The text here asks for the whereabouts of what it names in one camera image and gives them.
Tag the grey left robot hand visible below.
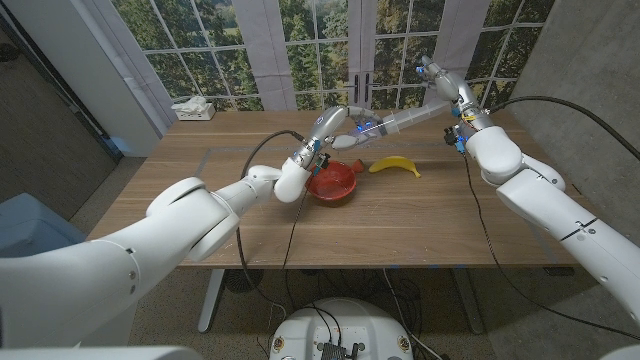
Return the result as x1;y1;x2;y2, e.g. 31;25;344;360
291;104;384;169

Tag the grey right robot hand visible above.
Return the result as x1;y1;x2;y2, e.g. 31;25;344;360
416;54;494;133

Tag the large clear plastic syringe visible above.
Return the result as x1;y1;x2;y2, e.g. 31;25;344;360
357;97;451;144

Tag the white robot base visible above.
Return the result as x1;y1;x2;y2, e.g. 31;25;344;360
269;298;414;360

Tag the red bowl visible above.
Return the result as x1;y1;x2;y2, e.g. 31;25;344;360
305;159;358;202

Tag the yellow toy banana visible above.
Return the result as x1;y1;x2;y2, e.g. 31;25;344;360
368;155;422;179

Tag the printed window forest backdrop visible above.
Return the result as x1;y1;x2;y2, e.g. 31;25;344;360
109;0;556;112

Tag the white tissue box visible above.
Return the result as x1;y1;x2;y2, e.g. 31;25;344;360
171;96;217;122

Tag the black round disc object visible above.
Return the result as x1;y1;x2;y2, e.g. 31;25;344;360
223;269;265;294

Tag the blue plastic bin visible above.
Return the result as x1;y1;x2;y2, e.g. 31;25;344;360
0;193;87;259

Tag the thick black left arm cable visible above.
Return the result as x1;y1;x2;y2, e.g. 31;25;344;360
234;129;307;321

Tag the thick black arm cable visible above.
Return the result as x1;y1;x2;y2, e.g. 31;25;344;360
234;129;307;321
487;94;640;162

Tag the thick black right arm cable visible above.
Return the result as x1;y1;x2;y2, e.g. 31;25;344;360
487;94;640;162

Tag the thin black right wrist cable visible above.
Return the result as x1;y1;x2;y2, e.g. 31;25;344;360
461;151;640;342

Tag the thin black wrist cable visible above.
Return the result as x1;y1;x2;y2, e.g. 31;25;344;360
461;151;640;342
281;188;312;314

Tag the thin black left wrist cable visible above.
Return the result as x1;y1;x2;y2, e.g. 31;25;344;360
281;188;312;314

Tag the white floor cable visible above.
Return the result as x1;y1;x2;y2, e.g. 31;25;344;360
382;268;444;360

